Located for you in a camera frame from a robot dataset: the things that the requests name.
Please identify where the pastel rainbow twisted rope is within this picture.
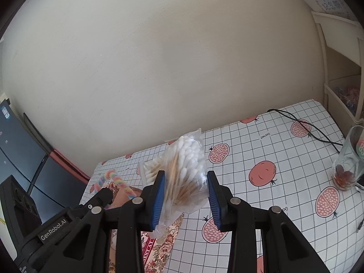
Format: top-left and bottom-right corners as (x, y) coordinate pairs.
(95, 169), (137, 201)

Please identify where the glass mug with dates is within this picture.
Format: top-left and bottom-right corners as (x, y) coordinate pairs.
(333, 125), (363, 191)

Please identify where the pomegranate grid tablecloth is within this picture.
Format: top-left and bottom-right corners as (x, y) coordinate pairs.
(80, 99), (363, 272)

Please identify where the cream drawer shelf unit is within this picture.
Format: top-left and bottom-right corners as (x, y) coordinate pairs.
(303, 0), (363, 134)

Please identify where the bag of cotton swabs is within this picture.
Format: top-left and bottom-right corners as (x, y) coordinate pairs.
(139, 129), (209, 232)

